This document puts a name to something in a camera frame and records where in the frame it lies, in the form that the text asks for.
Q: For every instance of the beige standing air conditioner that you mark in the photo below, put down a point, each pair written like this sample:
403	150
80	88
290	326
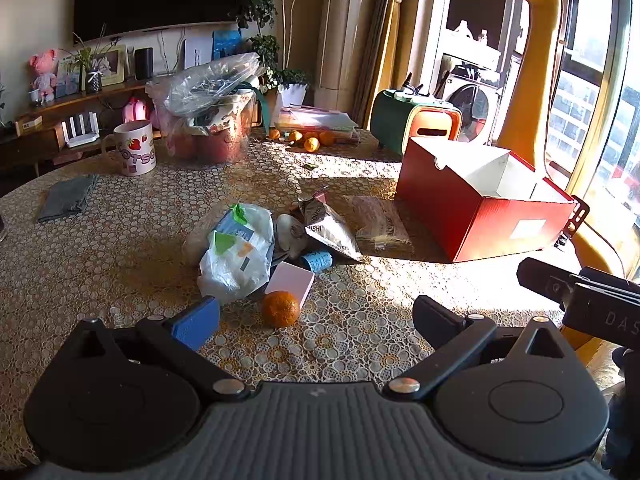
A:
345	35

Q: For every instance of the white router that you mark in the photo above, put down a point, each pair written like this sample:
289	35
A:
82	135

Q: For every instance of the green and orange storage box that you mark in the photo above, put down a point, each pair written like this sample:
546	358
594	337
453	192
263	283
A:
395	117

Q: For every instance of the crumpled clear plastic bag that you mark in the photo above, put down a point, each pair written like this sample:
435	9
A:
210	82

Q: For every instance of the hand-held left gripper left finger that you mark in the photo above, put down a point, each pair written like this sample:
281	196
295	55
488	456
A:
195	322

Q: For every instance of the yellow curtain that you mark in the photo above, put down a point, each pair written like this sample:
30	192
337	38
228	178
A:
387	50

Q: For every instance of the yellow giraffe figure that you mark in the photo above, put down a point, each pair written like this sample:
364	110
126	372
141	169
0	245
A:
530	85

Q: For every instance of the potted green tree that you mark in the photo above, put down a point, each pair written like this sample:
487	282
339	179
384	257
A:
257	5

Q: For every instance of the black speaker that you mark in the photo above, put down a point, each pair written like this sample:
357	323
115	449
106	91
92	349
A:
144	64

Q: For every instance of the desktop with floral lace cloth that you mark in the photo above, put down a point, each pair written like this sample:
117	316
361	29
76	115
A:
150	240

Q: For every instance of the clear plastic container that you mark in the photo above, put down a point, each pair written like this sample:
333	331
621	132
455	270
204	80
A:
215	140

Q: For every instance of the washing machine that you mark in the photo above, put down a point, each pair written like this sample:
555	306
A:
472	105

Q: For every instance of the brown perforated plate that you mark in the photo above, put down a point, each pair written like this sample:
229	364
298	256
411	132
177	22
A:
577	217

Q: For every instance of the pink plush doll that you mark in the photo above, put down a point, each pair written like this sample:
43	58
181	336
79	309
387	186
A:
44	72

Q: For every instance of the white plastic bag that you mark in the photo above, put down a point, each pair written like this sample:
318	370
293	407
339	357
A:
235	265

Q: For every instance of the grey cloth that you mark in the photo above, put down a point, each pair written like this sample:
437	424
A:
67	197

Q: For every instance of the pink toy bag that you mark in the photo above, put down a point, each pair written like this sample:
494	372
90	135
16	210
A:
136	110

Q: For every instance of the small plant in vase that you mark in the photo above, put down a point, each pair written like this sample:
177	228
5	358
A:
93	82

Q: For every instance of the strawberry print mug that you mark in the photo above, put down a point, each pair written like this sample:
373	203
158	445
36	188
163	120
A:
135	150

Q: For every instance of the red cardboard box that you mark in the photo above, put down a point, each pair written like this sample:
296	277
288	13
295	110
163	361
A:
450	210

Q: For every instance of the small blue can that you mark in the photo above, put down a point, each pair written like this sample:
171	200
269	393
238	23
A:
317	261

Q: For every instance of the cream photo frame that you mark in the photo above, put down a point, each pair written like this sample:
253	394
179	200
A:
112	65

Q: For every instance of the clear snack packet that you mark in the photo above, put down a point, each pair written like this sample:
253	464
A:
380	222

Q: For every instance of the silver snack bag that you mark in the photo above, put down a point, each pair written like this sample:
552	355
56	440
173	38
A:
327	230

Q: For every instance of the small yellow carton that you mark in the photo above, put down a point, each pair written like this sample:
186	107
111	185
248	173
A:
28	124

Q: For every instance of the balcony window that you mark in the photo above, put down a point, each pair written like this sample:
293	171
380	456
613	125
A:
575	105

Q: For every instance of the wooden television cabinet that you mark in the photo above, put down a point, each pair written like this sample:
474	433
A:
30	147

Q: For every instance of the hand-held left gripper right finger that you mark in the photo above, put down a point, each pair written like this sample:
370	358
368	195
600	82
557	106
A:
435	319

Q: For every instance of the white plush toy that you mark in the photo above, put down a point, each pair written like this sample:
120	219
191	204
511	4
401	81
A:
287	230

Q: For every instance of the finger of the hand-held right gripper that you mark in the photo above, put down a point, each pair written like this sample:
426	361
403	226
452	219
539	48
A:
542	280

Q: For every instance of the blue picture card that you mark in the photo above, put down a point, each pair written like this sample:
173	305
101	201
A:
227	44

